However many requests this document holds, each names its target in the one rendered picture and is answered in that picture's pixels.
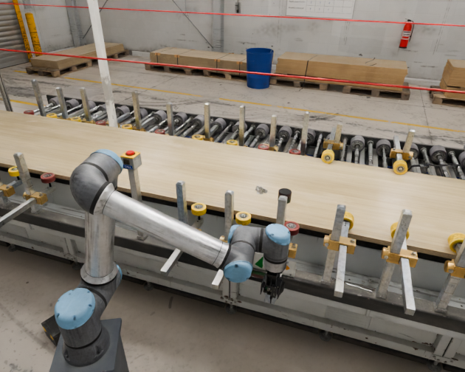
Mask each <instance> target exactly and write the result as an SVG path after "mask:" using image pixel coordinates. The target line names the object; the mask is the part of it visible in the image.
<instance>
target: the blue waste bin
mask: <svg viewBox="0 0 465 372"><path fill-rule="evenodd" d="M246 52H247V72H260V73H269V74H271V70H272V63H273V59H274V56H275V51H274V50H273V49H268V48H249V49H246ZM273 53H274V56H273ZM270 77H271V76H270V75H254V74H247V86H248V87H249V88H251V89H266V88H269V82H270Z"/></svg>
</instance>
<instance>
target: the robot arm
mask: <svg viewBox="0 0 465 372"><path fill-rule="evenodd" d="M122 170H123V162H122V160H121V158H119V157H118V155H117V154H116V153H115V152H113V151H110V150H108V149H99V150H97V151H95V152H93V153H92V154H90V156H89V157H88V158H87V159H85V160H84V161H83V162H82V163H81V164H80V165H78V166H77V167H76V168H75V169H74V170H73V171H72V174H71V176H70V180H69V186H70V190H71V192H72V195H73V197H74V199H75V201H76V202H77V203H78V204H79V206H80V207H82V208H83V209H84V210H85V252H86V262H85V264H84V265H83V266H82V268H81V270H80V283H79V285H78V286H77V288H76V289H75V290H69V291H68V292H66V293H64V294H63V295H62V296H61V297H60V298H59V299H58V302H57V303H56V304H55V320H56V323H57V324H58V327H59V329H60V332H61V335H62V337H63V348H62V352H63V357H64V359H65V360H66V362H67V363H68V364H70V365H72V366H75V367H83V366H87V365H90V364H93V363H95V362H96V361H98V360H99V359H100V358H101V357H102V356H103V355H104V354H105V353H106V352H107V350H108V349H109V346H110V336H109V332H108V330H107V329H106V328H105V327H104V326H102V325H101V322H100V317H101V315H102V313H103V312H104V310H105V308H106V307H107V305H108V303H109V301H110V299H111V298H112V296H113V294H114V293H115V291H116V289H117V287H118V286H119V285H120V281H121V279H122V276H123V274H122V271H121V268H120V267H119V266H118V265H116V263H115V262H113V260H114V228H115V220H116V221H119V222H121V223H123V224H125V225H127V226H130V227H132V228H134V229H135V230H139V231H140V232H142V233H145V234H146V235H149V236H151V237H153V238H155V239H157V240H159V241H162V242H164V243H166V244H168V245H171V246H172V247H175V248H177V249H179V250H181V251H183V252H186V253H187V254H189V255H192V256H194V257H196V258H198V259H200V260H203V261H205V262H207V263H209V264H211V265H214V266H215V267H216V268H218V269H220V270H222V271H223V273H224V276H225V278H226V279H228V280H229V281H231V282H233V283H242V282H244V281H246V280H248V279H249V277H250V275H251V273H252V269H253V266H252V265H253V260H254V255H255V252H262V253H263V267H264V268H265V270H266V271H267V273H265V275H264V277H263V281H262V283H261V292H262V291H263V292H264V294H265V298H264V302H266V300H267V301H268V302H269V303H271V304H272V303H273V305H274V304H275V301H276V300H277V299H278V298H279V296H280V294H281V293H282V292H283V290H284V283H285V282H283V279H284V278H283V277H282V275H280V274H281V273H282V272H283V271H284V270H285V269H286V265H287V264H288V263H289V261H288V260H287V259H288V253H289V244H290V241H291V240H290V232H289V230H288V229H287V228H286V227H285V226H283V225H281V224H270V225H268V226H267V227H266V228H262V227H249V226H243V225H241V224H240V225H233V226H232V227H231V228H230V233H229V236H228V242H227V243H225V242H223V241H221V240H219V239H217V238H214V237H212V236H211V235H208V234H207V233H205V232H202V231H200V230H197V229H196V228H194V227H192V226H190V225H188V224H185V223H183V222H181V221H179V220H177V219H175V218H173V217H170V216H168V215H166V214H164V213H162V212H160V211H158V210H155V209H154V208H152V207H149V206H148V205H146V204H143V203H142V202H139V201H137V200H135V199H133V198H131V197H129V196H126V195H124V194H122V193H120V192H118V191H117V182H118V176H119V174H121V172H122ZM260 295H261V293H260ZM95 341H96V342H95Z"/></svg>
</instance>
